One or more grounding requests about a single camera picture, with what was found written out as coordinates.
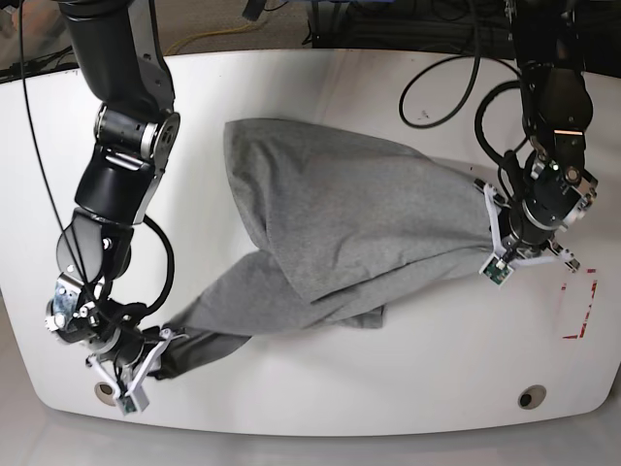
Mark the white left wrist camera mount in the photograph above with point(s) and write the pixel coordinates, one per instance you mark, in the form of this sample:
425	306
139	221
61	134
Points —
510	250

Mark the red tape rectangle marking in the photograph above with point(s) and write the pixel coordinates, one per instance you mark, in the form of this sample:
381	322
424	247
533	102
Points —
575	303

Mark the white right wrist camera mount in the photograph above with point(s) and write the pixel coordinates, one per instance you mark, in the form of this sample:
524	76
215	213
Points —
136	374

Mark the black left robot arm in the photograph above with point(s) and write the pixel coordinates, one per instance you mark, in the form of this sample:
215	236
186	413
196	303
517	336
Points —
556	106

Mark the table grommet hole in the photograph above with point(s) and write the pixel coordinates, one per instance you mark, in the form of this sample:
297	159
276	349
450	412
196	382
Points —
532	397
105	393

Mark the left table grommet hole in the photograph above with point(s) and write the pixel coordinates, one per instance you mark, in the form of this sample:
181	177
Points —
105	393

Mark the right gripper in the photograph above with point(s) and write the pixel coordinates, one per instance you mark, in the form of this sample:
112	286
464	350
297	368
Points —
85	313

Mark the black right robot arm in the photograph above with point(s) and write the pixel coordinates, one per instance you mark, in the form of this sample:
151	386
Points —
116	45

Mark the black stand legs on floor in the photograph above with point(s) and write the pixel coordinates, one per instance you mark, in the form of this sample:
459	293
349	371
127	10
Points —
53	62

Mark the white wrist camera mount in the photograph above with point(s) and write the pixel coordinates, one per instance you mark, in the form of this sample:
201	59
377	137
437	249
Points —
136	374
510	250

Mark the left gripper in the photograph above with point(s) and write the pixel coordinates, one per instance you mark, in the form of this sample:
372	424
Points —
542	193

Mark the right table grommet hole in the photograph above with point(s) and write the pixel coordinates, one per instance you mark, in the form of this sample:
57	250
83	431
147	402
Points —
532	397

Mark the grey T-shirt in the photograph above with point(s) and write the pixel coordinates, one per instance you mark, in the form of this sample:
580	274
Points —
342	224

